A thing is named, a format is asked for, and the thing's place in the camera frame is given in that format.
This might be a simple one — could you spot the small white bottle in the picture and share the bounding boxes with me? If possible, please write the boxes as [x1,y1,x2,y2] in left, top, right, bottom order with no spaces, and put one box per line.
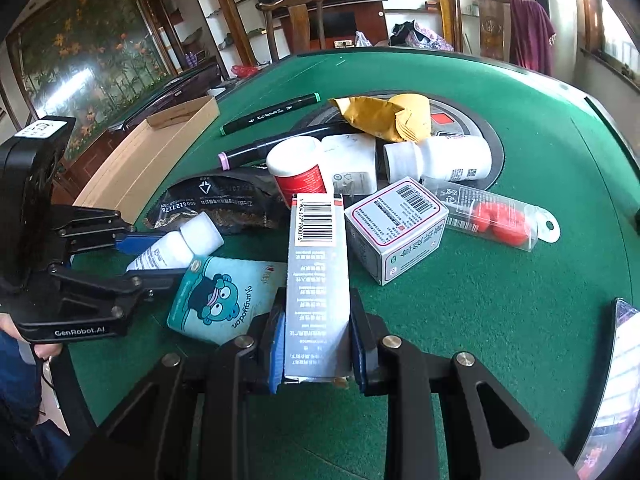
[127,212,224,271]

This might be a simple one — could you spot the teal cartoon pouch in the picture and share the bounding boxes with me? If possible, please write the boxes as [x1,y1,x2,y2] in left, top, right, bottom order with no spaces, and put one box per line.
[167,257,286,344]

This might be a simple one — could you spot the tall white medicine box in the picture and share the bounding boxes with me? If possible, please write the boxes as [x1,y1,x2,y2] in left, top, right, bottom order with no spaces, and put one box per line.
[284,194,352,382]

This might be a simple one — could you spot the black snack packet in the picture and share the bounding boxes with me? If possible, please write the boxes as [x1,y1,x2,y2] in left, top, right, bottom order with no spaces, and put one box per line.
[143,167,290,235]

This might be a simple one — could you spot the green capped black marker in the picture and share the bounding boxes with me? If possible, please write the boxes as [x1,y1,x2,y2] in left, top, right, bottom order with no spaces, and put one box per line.
[220,92,320,136]

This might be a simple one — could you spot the person's left hand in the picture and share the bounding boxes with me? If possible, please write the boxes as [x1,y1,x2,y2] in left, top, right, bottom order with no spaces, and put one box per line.
[0,311,64,361]

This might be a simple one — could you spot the cardboard box tray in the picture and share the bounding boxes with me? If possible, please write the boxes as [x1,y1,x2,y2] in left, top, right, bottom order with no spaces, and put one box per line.
[75,96,219,223]

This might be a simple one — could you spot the pink capped black marker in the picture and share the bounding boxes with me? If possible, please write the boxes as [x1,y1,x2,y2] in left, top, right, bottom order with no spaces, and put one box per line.
[218,122,360,171]

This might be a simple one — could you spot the white purple medicine box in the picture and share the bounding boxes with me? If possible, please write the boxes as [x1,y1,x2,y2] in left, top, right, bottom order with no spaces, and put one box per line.
[345,177,449,286]

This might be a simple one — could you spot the dark folding mahjong table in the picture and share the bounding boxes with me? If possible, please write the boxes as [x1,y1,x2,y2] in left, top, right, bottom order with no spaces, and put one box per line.
[105,60,222,133]

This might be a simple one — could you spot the red label white bottle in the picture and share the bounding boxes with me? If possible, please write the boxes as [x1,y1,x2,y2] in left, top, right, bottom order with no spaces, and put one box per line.
[266,136,328,207]

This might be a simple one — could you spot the clear pack red caps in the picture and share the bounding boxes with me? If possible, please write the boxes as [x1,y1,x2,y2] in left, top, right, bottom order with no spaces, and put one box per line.
[420,177,561,252]

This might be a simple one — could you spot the floral glass screen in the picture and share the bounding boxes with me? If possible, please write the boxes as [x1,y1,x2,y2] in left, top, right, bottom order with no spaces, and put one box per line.
[8,0,169,162]

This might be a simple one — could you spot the red plastic bag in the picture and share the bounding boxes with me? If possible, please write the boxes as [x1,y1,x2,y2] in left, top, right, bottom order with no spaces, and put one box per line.
[231,65,259,79]

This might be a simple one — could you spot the white round bottle lying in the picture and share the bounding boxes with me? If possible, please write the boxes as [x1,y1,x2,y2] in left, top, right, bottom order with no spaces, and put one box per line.
[383,136,492,183]

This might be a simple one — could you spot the white square bottle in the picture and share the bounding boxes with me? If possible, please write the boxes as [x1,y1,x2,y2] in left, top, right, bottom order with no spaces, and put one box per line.
[321,133,378,196]

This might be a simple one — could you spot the yellow crumpled packet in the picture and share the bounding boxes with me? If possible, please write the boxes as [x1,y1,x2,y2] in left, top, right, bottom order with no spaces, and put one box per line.
[329,93,432,143]

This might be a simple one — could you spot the round table centre console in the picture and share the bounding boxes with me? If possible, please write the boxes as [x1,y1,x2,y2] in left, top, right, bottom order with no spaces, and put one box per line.
[291,93,504,190]

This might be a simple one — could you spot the pile of clothes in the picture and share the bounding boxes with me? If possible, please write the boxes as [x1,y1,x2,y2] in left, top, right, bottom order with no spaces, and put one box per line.
[390,21,454,52]

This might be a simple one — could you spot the wooden chair with cloth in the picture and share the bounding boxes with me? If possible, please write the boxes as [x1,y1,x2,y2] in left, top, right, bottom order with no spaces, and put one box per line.
[477,0,512,61]

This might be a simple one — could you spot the maroon cloth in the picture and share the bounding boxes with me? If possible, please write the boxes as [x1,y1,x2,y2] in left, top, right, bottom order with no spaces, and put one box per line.
[510,0,556,76]

